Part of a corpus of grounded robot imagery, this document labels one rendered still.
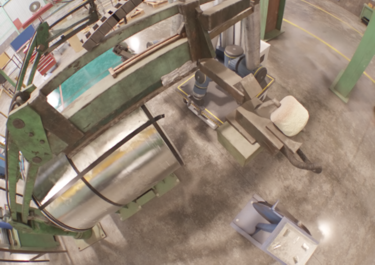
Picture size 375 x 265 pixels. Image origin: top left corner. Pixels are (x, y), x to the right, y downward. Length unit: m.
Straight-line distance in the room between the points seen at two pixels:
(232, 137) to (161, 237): 1.84
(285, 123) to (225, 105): 1.78
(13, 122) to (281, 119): 0.82
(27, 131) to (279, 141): 0.84
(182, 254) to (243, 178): 1.23
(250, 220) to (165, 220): 1.03
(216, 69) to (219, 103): 1.66
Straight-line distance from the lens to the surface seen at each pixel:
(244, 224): 2.22
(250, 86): 0.58
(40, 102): 0.58
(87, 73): 4.69
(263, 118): 0.63
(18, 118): 0.62
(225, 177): 2.25
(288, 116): 0.54
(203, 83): 1.33
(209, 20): 0.62
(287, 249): 1.33
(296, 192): 2.45
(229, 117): 0.71
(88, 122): 0.67
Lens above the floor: 2.20
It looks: 59 degrees down
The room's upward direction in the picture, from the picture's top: 17 degrees counter-clockwise
